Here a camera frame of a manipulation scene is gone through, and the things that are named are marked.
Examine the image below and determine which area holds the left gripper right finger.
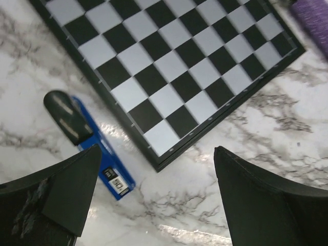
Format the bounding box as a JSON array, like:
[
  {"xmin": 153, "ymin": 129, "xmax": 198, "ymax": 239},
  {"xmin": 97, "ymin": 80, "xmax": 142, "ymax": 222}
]
[{"xmin": 214, "ymin": 146, "xmax": 327, "ymax": 245}]

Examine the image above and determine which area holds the purple glitter toy microphone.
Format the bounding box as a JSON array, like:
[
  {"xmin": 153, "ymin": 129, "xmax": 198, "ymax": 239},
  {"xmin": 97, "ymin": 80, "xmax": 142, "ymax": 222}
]
[{"xmin": 289, "ymin": 0, "xmax": 327, "ymax": 59}]

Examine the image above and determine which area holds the black and silver chessboard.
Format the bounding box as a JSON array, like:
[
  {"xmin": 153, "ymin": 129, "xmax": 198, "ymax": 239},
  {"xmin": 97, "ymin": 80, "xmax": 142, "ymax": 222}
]
[{"xmin": 31, "ymin": 0, "xmax": 305, "ymax": 171}]

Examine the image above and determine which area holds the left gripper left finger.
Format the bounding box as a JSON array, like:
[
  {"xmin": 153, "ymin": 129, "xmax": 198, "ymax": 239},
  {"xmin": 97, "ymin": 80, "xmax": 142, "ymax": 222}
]
[{"xmin": 1, "ymin": 145, "xmax": 102, "ymax": 245}]

